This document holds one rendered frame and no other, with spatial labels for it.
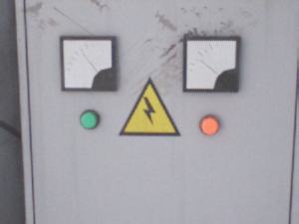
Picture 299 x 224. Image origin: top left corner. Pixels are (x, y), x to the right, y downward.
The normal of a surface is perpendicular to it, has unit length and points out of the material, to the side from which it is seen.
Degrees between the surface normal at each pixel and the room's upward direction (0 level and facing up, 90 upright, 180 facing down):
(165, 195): 90
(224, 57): 90
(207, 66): 90
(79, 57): 90
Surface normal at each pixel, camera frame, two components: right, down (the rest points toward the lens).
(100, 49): -0.04, 0.20
